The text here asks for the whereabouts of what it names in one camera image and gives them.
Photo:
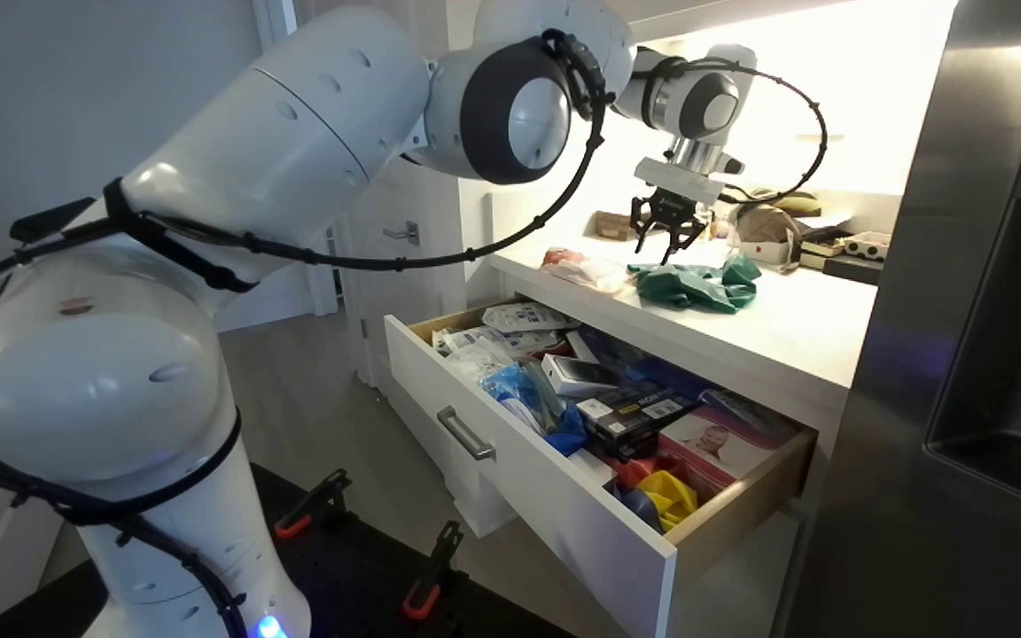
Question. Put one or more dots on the black box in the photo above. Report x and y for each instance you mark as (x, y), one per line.
(635, 423)

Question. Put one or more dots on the red white paper packet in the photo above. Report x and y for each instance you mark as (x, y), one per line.
(584, 267)

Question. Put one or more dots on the white room door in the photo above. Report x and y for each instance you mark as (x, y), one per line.
(381, 294)

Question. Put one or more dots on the beige brown bag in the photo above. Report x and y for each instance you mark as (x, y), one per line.
(771, 223)

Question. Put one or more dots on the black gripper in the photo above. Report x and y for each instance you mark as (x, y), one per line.
(668, 212)

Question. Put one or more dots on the white plastic packet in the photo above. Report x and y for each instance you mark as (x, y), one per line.
(477, 351)
(529, 318)

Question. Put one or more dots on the small white box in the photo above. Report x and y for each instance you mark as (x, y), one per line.
(575, 378)

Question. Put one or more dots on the refrigerator water dispenser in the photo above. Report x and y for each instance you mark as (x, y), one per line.
(1007, 356)

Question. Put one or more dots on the tall white cabinet panel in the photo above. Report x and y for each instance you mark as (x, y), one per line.
(477, 216)

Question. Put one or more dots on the stainless steel refrigerator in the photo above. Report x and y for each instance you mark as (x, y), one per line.
(948, 356)

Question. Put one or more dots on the white cabinet drawer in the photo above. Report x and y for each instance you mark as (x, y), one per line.
(560, 507)

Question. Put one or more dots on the red pink box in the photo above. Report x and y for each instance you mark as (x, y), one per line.
(724, 447)

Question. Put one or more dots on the green fabric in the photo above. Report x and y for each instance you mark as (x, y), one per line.
(691, 288)

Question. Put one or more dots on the orange black clamp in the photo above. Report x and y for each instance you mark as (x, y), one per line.
(309, 501)
(435, 571)

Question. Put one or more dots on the white base cabinet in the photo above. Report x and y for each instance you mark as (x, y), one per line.
(818, 331)

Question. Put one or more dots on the blue plastic item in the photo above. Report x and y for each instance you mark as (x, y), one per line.
(522, 393)

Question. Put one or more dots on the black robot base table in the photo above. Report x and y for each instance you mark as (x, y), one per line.
(347, 579)

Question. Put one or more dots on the black cylindrical objects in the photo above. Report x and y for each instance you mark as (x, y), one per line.
(849, 254)

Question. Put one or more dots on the silver door lever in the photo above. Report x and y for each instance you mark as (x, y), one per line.
(407, 232)

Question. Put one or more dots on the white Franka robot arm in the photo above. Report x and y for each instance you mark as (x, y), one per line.
(96, 378)

